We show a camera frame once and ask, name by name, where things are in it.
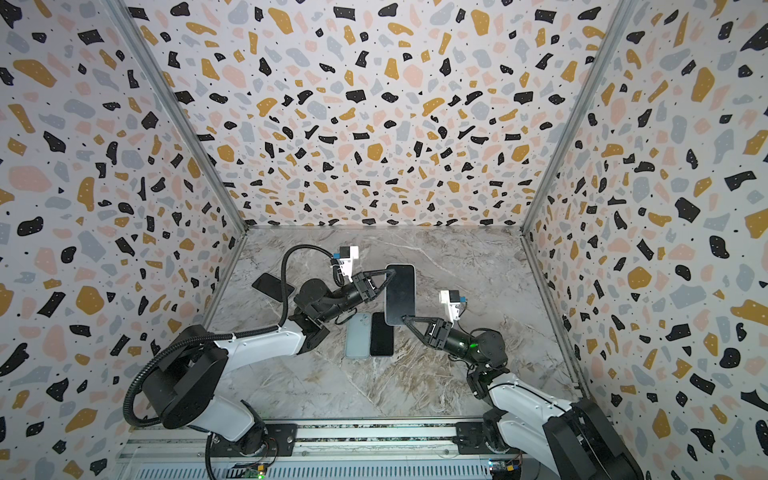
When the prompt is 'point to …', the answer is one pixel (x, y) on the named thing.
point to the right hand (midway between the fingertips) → (404, 324)
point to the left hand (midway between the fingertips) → (396, 273)
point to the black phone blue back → (381, 336)
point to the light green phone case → (358, 336)
